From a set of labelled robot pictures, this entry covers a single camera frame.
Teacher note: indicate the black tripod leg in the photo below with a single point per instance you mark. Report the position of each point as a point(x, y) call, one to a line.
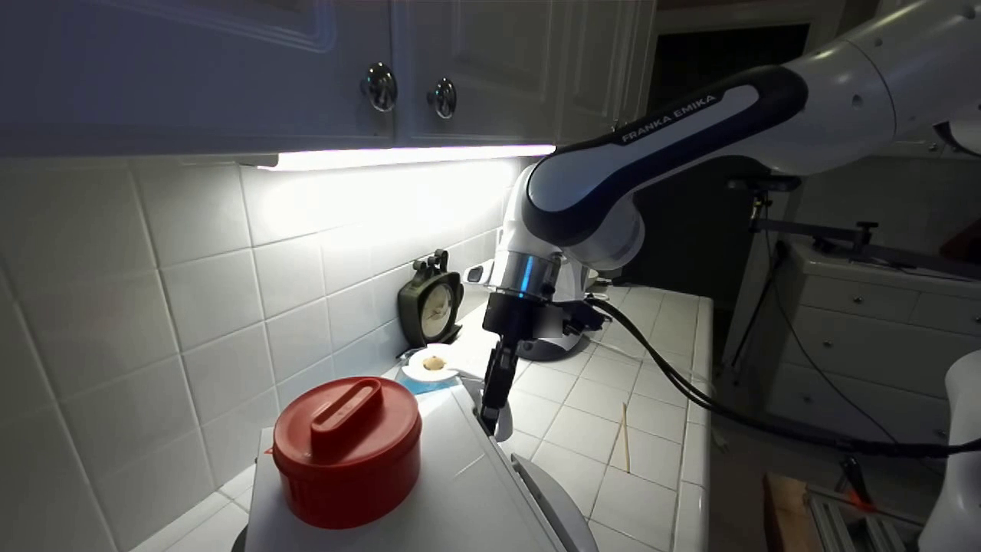
point(761, 265)

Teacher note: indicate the white drawer unit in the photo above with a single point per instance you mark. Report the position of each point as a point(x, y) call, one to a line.
point(868, 318)

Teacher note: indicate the under-cabinet light strip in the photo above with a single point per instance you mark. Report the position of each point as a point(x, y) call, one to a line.
point(409, 156)

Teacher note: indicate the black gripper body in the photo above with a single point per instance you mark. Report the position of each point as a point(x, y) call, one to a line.
point(512, 318)

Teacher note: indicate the round metal cabinet knob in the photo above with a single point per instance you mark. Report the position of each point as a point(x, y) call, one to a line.
point(443, 96)
point(383, 84)

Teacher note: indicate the white toaster oven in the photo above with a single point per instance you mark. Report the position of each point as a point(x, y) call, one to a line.
point(449, 493)

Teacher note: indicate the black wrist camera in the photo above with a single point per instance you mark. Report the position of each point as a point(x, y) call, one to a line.
point(572, 318)

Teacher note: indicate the white wall cabinet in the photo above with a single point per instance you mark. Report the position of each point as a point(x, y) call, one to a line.
point(204, 71)

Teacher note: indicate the white coffee maker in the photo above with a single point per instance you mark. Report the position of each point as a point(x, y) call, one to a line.
point(557, 350)

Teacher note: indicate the red round lidded container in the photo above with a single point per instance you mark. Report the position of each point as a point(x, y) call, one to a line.
point(349, 456)

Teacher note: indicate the glass carafe with white lid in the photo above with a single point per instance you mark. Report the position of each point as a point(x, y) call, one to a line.
point(430, 362)

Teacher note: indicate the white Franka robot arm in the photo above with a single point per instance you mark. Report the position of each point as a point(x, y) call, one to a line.
point(818, 101)

